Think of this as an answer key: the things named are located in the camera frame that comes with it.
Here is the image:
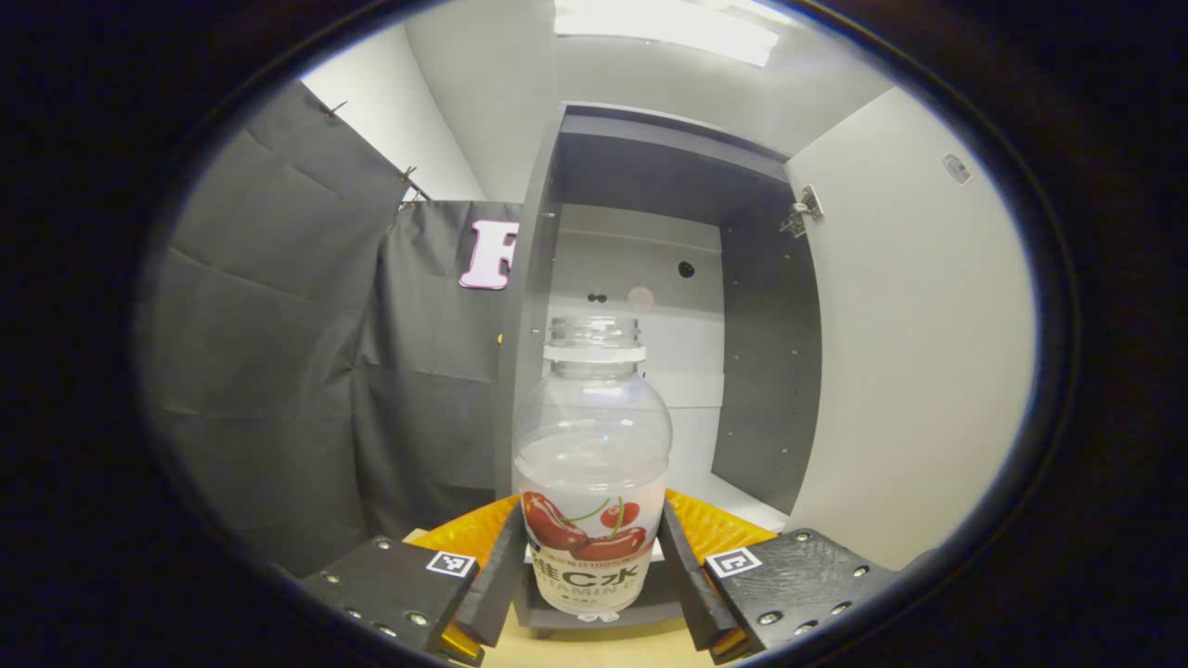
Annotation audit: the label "black backdrop cloth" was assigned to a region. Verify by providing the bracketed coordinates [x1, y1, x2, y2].
[144, 79, 523, 576]

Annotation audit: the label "grey cabinet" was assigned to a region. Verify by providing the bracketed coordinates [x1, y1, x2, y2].
[492, 102, 822, 641]

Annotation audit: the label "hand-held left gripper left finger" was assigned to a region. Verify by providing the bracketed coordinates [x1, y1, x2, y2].
[297, 496, 530, 667]

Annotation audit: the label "clear bottle red label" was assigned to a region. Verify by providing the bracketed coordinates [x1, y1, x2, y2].
[513, 315, 674, 618]

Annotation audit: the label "large ceiling light panel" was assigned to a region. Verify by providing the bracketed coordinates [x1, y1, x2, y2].
[555, 0, 779, 68]

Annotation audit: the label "metal door hinge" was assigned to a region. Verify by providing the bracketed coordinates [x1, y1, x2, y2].
[780, 184, 825, 238]

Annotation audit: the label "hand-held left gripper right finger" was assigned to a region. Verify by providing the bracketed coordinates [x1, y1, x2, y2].
[657, 490, 901, 664]

